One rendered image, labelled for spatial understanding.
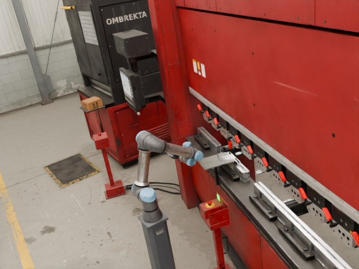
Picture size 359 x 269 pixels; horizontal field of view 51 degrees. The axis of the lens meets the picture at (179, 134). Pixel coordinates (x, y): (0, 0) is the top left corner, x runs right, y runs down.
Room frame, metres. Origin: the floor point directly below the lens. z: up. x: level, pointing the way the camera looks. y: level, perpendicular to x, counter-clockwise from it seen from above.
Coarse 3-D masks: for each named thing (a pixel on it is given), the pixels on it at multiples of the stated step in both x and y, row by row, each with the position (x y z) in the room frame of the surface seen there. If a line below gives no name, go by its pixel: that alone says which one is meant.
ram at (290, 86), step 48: (192, 48) 3.26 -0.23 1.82; (240, 48) 2.31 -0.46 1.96; (288, 48) 1.78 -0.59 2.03; (336, 48) 1.45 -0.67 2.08; (240, 96) 2.37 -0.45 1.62; (288, 96) 1.79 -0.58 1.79; (336, 96) 1.44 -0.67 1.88; (288, 144) 1.81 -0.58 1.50; (336, 144) 1.43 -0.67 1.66; (336, 192) 1.43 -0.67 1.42
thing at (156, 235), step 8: (144, 224) 2.30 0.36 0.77; (152, 224) 2.28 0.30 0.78; (160, 224) 2.31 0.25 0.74; (144, 232) 2.36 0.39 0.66; (152, 232) 2.28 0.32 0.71; (160, 232) 2.30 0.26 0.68; (168, 232) 2.36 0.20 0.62; (152, 240) 2.28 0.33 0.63; (160, 240) 2.30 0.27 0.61; (168, 240) 2.33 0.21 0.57; (152, 248) 2.28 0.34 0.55; (160, 248) 2.29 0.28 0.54; (168, 248) 2.32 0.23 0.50; (152, 256) 2.31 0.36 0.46; (160, 256) 2.28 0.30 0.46; (168, 256) 2.31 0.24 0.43; (152, 264) 2.34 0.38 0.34; (160, 264) 2.28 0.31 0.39; (168, 264) 2.31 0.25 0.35
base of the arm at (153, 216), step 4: (156, 208) 2.34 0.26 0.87; (144, 212) 2.34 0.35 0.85; (148, 212) 2.32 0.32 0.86; (152, 212) 2.32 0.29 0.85; (156, 212) 2.33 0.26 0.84; (160, 212) 2.36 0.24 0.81; (144, 216) 2.33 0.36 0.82; (148, 216) 2.32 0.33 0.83; (152, 216) 2.31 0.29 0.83; (156, 216) 2.31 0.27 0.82; (160, 216) 2.33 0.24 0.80; (144, 220) 2.33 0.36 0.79; (148, 220) 2.30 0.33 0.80; (152, 220) 2.30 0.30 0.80; (156, 220) 2.30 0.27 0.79
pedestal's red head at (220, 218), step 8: (216, 192) 2.47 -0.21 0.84; (216, 200) 2.45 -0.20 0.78; (200, 208) 2.41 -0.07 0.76; (208, 208) 2.36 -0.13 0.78; (216, 208) 2.36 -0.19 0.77; (208, 216) 2.34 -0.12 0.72; (216, 216) 2.26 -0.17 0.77; (224, 216) 2.28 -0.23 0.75; (208, 224) 2.27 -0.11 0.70; (216, 224) 2.26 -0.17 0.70; (224, 224) 2.27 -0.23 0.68
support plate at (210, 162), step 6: (210, 156) 2.77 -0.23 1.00; (216, 156) 2.75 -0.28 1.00; (198, 162) 2.71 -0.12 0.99; (204, 162) 2.69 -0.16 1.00; (210, 162) 2.67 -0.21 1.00; (216, 162) 2.65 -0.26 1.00; (222, 162) 2.64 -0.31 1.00; (228, 162) 2.62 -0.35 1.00; (204, 168) 2.59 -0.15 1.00; (210, 168) 2.59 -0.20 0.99
